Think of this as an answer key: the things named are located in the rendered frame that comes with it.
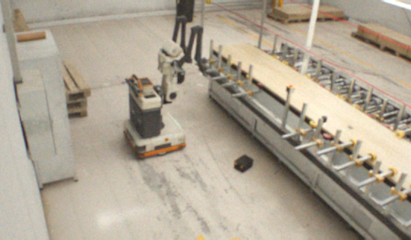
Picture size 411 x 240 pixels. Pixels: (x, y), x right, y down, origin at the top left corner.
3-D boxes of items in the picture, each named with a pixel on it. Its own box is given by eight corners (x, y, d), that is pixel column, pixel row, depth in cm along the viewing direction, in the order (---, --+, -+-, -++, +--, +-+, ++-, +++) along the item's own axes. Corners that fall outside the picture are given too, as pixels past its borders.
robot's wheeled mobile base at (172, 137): (137, 160, 455) (137, 143, 442) (122, 134, 503) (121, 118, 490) (187, 148, 483) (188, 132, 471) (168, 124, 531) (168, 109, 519)
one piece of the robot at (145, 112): (142, 148, 455) (140, 86, 413) (128, 126, 496) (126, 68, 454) (167, 142, 469) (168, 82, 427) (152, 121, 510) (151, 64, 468)
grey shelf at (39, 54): (39, 190, 399) (12, 61, 320) (31, 147, 466) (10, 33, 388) (77, 181, 418) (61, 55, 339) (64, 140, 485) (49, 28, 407)
